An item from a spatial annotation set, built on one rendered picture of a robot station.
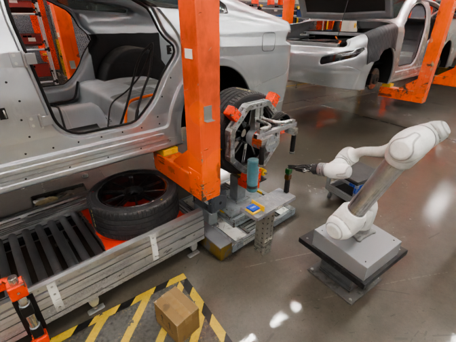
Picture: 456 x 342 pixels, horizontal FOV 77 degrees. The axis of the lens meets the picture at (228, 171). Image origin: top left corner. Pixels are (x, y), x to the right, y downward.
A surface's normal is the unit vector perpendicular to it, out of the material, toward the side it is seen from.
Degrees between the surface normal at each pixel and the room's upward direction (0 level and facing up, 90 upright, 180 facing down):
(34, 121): 90
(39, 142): 92
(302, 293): 0
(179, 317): 0
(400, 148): 86
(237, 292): 0
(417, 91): 90
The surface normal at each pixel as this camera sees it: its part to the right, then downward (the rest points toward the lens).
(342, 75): -0.25, 0.55
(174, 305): 0.00, -0.88
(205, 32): 0.66, 0.36
